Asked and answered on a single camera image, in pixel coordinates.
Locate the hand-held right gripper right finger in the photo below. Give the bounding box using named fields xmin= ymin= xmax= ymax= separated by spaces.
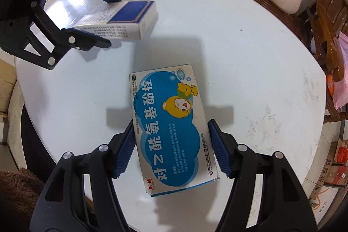
xmin=208 ymin=119 xmax=318 ymax=232

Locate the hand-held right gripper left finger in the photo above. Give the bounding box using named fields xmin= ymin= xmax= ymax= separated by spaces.
xmin=33 ymin=119 xmax=136 ymax=232

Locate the blue and white medicine box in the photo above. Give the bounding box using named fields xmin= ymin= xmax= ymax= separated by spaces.
xmin=73 ymin=0 xmax=159 ymax=41

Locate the blue cartoon bear medicine box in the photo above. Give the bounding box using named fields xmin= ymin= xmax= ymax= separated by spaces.
xmin=129 ymin=64 xmax=220 ymax=197

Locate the beige cardboard box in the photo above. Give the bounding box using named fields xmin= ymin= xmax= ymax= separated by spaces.
xmin=0 ymin=58 xmax=17 ymax=145

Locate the white printed carton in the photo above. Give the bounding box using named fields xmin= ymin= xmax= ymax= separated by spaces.
xmin=308 ymin=159 xmax=340 ymax=201

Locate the brown fuzzy cloth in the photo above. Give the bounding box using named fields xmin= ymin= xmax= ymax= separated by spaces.
xmin=0 ymin=169 xmax=44 ymax=232

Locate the open cardboard box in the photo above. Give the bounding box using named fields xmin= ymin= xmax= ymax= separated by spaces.
xmin=325 ymin=140 xmax=348 ymax=186

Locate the pink plastic bag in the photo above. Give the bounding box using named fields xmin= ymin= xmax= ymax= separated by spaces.
xmin=333 ymin=32 xmax=348 ymax=110

